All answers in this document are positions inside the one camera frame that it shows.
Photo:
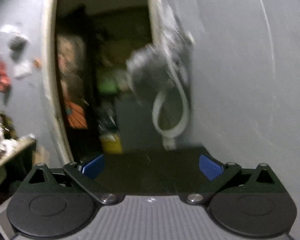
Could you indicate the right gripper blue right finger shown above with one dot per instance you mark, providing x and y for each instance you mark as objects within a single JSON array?
[{"x": 210, "y": 168}]

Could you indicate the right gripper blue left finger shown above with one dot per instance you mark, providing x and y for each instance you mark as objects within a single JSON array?
[{"x": 92, "y": 166}]

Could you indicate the yellow container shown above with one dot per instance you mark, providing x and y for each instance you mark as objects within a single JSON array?
[{"x": 111, "y": 143}]

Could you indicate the grey cabinet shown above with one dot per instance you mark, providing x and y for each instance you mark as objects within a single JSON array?
[{"x": 136, "y": 129}]

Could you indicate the green box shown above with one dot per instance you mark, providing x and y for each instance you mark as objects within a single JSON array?
[{"x": 107, "y": 85}]

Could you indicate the wooden side shelf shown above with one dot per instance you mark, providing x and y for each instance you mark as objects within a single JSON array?
[{"x": 15, "y": 148}]

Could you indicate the person in orange shirt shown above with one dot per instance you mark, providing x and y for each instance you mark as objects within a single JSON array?
[{"x": 71, "y": 65}]

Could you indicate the red plastic bag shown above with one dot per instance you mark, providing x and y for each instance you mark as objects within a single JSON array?
[{"x": 5, "y": 81}]

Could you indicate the orange wall hook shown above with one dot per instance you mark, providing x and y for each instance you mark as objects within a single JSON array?
[{"x": 37, "y": 63}]

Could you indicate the white wall socket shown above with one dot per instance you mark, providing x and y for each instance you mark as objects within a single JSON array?
[{"x": 22, "y": 70}]

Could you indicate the grey bag on wall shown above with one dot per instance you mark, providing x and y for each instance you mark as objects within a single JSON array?
[{"x": 17, "y": 40}]

